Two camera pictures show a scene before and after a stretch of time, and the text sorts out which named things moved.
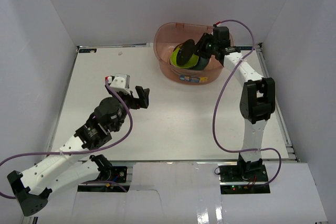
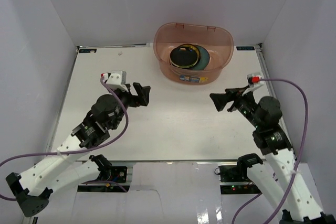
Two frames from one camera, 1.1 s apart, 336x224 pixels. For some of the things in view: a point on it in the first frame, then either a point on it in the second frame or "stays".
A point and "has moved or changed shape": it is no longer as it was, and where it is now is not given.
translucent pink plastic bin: (169, 35) stays
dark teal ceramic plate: (200, 64) stays
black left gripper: (135, 99) stays
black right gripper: (200, 46) to (220, 100)
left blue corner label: (87, 50) stays
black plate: (186, 52) has moved or changed shape
